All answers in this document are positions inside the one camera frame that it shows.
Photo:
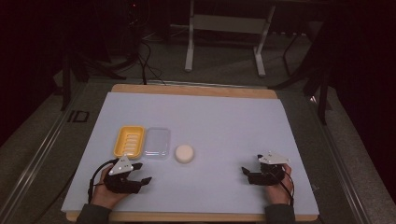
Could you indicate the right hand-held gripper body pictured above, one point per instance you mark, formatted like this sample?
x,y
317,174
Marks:
x,y
267,177

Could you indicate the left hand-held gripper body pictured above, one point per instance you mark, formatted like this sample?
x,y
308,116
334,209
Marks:
x,y
120,182

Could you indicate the person's right hand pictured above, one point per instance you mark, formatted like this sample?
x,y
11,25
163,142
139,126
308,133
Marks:
x,y
278,194

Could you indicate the person's left hand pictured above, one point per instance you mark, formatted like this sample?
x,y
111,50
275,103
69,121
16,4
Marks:
x,y
104,196

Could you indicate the yellow soap dish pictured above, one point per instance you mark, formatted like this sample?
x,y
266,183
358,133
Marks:
x,y
129,142

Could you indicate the clear plastic container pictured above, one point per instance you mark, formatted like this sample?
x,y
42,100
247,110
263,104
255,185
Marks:
x,y
157,143

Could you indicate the white table mat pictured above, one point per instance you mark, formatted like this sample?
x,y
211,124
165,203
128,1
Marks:
x,y
218,130

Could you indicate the dark metal stand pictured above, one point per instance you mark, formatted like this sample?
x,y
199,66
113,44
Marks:
x,y
322,93

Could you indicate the wooden table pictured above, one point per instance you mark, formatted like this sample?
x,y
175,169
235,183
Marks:
x,y
193,90

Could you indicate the black tripod stand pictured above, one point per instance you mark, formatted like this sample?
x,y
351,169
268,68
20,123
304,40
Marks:
x,y
67,81

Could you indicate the metal floor rail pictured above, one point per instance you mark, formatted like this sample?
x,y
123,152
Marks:
x,y
34,161
342,174

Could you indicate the white metal table frame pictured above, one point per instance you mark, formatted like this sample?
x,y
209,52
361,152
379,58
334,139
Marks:
x,y
229,24

